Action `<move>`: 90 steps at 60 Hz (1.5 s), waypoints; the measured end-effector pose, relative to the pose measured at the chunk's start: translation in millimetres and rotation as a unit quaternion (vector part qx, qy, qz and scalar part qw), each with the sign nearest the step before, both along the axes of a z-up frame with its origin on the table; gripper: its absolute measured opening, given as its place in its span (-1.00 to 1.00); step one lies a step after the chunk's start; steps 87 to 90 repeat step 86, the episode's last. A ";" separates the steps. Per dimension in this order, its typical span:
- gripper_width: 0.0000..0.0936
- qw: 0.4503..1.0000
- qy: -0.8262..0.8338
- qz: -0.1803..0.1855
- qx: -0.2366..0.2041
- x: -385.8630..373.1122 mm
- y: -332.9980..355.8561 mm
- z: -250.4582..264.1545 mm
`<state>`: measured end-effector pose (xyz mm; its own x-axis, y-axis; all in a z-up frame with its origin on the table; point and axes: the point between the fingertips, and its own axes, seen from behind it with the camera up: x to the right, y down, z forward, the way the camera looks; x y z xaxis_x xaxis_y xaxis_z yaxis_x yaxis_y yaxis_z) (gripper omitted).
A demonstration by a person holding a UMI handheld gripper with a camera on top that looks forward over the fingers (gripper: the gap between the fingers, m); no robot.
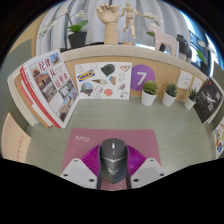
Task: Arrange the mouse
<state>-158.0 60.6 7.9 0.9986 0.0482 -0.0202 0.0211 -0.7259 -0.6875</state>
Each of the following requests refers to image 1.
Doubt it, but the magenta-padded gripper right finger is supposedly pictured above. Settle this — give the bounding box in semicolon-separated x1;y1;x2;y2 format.
125;144;166;190

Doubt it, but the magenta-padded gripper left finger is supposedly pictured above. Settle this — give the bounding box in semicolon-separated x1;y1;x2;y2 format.
59;143;103;190

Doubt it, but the dark grey computer mouse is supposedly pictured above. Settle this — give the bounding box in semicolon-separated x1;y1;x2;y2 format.
98;137;129;184

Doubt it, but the pink mouse pad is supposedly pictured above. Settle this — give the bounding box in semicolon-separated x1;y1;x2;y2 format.
61;128;162;192

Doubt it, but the beige book with red text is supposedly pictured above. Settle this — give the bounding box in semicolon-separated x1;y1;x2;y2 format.
1;112;32;164

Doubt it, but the small potted succulent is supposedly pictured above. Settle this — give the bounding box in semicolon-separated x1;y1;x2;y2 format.
183;87;200;111
161;83;179;108
140;80;159;107

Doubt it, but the colourful illustrated book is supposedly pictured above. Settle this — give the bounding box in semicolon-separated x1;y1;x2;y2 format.
212;116;224;160

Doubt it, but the white book with photo cover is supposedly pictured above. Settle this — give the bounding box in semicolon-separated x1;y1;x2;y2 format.
24;49;81;129

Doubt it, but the black book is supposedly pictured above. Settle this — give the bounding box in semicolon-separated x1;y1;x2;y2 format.
193;77;224;125

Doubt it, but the purple round number sign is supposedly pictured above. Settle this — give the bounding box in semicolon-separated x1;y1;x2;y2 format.
130;64;156;92

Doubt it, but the white sticker sheet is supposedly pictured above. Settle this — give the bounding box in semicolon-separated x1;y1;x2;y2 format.
74;61;133;100

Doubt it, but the green partition panel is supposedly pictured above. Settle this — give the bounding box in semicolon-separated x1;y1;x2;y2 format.
0;38;34;158
213;63;224;121

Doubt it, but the white orchid in dark pot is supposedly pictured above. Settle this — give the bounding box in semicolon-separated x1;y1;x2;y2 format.
196;39;214;76

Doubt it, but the light wooden ledge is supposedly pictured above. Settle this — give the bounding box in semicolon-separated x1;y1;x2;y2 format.
59;44;214;101

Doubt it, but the black horse figurine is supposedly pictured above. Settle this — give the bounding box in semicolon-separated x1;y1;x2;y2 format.
175;33;193;61

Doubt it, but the pink horse figurine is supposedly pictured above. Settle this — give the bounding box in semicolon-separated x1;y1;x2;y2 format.
148;22;180;57

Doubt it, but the white orchid in black pot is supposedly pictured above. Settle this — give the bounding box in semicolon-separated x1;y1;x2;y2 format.
37;8;90;50

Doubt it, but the dark framed window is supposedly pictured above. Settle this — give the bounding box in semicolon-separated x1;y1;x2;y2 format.
179;9;221;64

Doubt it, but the small white orchid plant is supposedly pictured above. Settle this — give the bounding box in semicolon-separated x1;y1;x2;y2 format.
144;12;163;38

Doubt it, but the wooden hand model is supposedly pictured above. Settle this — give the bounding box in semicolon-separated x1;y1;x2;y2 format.
96;3;121;46

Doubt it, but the light grey curtain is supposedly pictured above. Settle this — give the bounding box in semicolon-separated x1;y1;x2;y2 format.
35;0;191;56

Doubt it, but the wooden mannequin figure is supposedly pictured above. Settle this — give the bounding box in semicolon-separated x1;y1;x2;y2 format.
118;1;147;47

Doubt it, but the white wall socket plate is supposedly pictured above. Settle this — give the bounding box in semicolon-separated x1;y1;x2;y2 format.
177;69;194;90
192;76;204;93

